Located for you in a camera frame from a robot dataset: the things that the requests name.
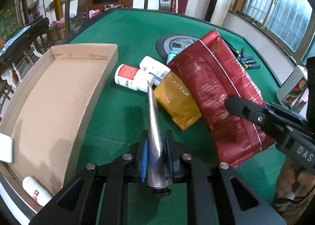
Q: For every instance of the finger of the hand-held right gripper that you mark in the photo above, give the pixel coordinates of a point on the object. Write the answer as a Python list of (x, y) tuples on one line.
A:
[(288, 114), (246, 110)]

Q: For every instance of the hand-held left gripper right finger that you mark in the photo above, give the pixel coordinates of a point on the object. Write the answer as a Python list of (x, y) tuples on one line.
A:
[(170, 158)]

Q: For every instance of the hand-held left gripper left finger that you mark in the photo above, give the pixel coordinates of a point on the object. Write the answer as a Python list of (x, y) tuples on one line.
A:
[(144, 159)]

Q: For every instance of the silver squeeze tube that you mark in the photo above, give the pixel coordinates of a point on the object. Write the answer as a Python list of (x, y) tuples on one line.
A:
[(153, 129)]

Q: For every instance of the red foil bag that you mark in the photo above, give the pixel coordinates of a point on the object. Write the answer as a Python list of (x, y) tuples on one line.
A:
[(209, 80)]

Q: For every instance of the large cardboard box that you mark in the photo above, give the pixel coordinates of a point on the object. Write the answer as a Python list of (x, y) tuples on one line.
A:
[(49, 116)]

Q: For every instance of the person's right hand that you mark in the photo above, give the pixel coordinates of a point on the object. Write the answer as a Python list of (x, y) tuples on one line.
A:
[(285, 178)]

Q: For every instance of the white ceramic liquor bottle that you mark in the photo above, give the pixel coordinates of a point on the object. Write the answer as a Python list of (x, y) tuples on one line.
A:
[(291, 89)]

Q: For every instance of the row of black markers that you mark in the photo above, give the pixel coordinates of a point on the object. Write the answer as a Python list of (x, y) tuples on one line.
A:
[(246, 60)]

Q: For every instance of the yellow foil packet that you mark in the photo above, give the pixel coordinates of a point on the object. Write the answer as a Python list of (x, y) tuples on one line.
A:
[(174, 102)]

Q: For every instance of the white bottle red label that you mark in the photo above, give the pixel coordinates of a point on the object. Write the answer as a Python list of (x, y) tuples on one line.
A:
[(128, 77)]

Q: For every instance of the tissue pack blue cartoon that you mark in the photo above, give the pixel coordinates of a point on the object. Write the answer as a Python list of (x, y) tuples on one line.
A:
[(173, 56)]

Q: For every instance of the white bottle blue label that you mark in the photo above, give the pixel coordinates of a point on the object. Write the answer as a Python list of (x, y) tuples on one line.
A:
[(152, 64)]

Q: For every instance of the white bottle red print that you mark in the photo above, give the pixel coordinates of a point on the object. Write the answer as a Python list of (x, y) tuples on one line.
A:
[(37, 190)]

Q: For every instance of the barred window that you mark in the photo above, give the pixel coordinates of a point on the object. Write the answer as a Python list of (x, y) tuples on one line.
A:
[(278, 1)]

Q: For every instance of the white rounded flat case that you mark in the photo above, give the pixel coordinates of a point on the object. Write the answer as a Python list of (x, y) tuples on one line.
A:
[(5, 148)]

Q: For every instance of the dark wooden chair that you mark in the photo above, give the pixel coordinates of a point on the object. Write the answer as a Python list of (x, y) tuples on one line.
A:
[(82, 3)]

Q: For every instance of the dark wooden table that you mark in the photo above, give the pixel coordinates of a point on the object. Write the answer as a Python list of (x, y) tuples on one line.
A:
[(27, 33)]

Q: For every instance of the flower painted glass panel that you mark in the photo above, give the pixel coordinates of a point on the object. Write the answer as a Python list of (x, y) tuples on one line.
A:
[(9, 16)]

